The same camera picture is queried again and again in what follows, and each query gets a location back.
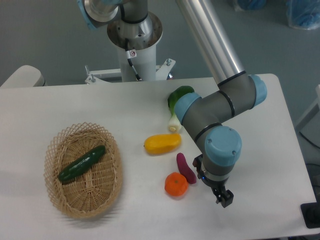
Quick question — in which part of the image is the purple sweet potato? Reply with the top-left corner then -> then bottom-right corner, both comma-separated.
176,152 -> 197,185

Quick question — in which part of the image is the yellow mango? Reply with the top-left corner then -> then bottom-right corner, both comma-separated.
143,133 -> 182,155

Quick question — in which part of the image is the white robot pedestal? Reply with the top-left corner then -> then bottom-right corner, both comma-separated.
85,12 -> 176,84

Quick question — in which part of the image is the blue plastic bag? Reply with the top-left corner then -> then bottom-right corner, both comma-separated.
232,0 -> 320,30

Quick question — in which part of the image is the black device at edge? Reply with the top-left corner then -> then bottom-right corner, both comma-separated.
300,202 -> 320,229

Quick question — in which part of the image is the woven wicker basket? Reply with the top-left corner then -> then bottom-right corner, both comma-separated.
44,122 -> 123,219

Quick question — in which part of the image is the green cucumber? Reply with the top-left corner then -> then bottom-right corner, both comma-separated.
57,145 -> 106,183

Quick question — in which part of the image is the green bok choy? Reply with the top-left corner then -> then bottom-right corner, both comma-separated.
167,85 -> 195,133

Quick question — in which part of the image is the orange tangerine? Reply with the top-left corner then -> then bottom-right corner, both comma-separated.
164,172 -> 189,197

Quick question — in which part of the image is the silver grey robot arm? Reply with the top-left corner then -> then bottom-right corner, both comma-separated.
77,0 -> 267,207

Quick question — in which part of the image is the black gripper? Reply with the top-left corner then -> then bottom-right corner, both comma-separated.
192,154 -> 234,208

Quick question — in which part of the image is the white chair back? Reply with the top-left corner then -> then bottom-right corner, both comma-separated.
0,65 -> 47,89

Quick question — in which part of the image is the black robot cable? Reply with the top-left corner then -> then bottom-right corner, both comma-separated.
124,37 -> 144,82

